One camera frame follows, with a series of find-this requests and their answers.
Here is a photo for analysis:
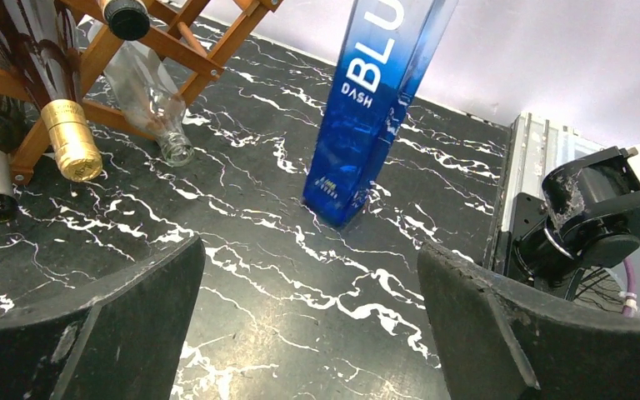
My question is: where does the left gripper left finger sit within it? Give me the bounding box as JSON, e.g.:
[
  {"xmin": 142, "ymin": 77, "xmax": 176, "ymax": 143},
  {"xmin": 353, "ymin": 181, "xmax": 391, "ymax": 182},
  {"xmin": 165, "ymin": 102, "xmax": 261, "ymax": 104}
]
[{"xmin": 0, "ymin": 237, "xmax": 205, "ymax": 399}]

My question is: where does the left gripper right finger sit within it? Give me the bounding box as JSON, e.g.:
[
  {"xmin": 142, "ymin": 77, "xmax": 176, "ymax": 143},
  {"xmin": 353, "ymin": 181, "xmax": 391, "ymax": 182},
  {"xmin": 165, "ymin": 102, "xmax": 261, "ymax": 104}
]
[{"xmin": 417, "ymin": 243, "xmax": 640, "ymax": 399}]

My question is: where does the blue square glass bottle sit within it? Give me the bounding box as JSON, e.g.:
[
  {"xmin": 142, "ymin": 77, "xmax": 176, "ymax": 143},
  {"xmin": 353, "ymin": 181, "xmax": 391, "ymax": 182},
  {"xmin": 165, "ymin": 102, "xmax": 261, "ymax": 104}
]
[{"xmin": 302, "ymin": 0, "xmax": 458, "ymax": 227}]

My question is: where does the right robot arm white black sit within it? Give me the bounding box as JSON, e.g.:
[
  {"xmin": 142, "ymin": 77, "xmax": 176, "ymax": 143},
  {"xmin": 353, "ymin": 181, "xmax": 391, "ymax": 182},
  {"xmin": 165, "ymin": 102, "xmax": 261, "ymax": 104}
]
[{"xmin": 492, "ymin": 144, "xmax": 640, "ymax": 300}]

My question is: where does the clear glass bottle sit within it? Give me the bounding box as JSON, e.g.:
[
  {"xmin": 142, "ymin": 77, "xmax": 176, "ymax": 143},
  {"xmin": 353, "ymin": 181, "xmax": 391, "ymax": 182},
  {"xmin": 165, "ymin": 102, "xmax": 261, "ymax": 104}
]
[{"xmin": 103, "ymin": 41, "xmax": 194, "ymax": 167}]

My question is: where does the gold capped wine bottle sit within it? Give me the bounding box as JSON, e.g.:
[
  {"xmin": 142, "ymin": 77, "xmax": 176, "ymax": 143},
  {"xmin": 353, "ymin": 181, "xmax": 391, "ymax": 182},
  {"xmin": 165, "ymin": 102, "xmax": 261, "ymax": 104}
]
[{"xmin": 0, "ymin": 0, "xmax": 103, "ymax": 182}]

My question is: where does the brown wooden wine rack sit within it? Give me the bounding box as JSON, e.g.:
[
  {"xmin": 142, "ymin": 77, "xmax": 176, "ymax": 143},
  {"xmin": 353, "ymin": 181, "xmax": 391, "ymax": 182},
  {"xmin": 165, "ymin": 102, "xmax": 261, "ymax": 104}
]
[{"xmin": 0, "ymin": 0, "xmax": 283, "ymax": 184}]

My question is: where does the dark green wine bottle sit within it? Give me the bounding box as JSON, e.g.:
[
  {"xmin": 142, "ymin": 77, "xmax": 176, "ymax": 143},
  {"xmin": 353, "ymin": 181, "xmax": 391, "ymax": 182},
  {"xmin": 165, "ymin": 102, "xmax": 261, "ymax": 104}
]
[{"xmin": 97, "ymin": 0, "xmax": 151, "ymax": 41}]

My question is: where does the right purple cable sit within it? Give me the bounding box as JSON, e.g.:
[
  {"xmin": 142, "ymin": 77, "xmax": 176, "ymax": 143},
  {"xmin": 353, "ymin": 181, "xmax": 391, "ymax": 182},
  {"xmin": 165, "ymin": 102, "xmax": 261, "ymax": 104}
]
[{"xmin": 620, "ymin": 256, "xmax": 638, "ymax": 318}]

